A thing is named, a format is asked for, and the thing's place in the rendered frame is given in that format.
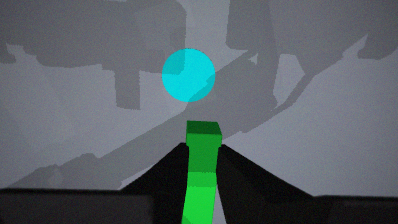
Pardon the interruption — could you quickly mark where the cyan circle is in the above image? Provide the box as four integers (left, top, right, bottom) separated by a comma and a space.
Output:
162, 49, 215, 102

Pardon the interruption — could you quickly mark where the green rectangular post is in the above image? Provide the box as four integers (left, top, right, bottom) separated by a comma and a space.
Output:
181, 121, 222, 224

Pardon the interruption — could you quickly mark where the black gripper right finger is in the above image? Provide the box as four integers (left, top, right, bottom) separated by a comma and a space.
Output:
216, 144, 398, 224

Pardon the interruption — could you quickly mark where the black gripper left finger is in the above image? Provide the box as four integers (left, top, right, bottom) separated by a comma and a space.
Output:
0, 143, 189, 224

